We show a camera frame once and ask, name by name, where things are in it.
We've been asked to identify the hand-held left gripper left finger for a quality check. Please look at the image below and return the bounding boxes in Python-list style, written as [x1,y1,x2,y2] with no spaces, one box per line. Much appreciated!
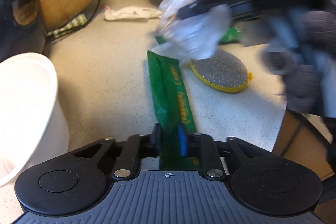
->
[72,123,162,182]

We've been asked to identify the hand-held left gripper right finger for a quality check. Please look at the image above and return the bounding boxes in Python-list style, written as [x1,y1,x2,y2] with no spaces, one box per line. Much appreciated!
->
[178,124,265,181]

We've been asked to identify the clear plastic bag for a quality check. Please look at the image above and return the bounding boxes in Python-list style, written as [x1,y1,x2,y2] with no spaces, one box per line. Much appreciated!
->
[154,0,233,61]

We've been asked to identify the long green wrapper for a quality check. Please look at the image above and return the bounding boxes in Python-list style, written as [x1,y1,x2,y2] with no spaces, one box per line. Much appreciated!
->
[155,27,243,45]
[146,50,200,171]

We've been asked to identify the person's right hand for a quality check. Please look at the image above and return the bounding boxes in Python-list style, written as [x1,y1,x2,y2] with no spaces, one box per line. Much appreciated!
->
[262,11,336,118]

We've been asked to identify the yellow silver scrub sponge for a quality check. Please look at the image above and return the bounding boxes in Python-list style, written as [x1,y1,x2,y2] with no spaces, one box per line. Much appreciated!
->
[189,49,253,93]

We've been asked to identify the white cotton glove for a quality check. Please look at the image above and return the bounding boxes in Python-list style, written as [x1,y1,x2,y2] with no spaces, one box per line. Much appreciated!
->
[104,6,163,22]

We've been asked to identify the brown cardboard box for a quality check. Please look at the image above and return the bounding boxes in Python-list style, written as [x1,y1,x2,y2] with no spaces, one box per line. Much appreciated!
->
[273,111,336,215]

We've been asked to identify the green white zigzag cloth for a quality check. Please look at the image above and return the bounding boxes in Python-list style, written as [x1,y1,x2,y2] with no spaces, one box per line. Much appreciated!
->
[47,13,87,40]

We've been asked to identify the dark rice cooker gold trim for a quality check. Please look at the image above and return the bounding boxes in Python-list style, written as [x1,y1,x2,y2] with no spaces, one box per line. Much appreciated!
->
[0,0,47,64]

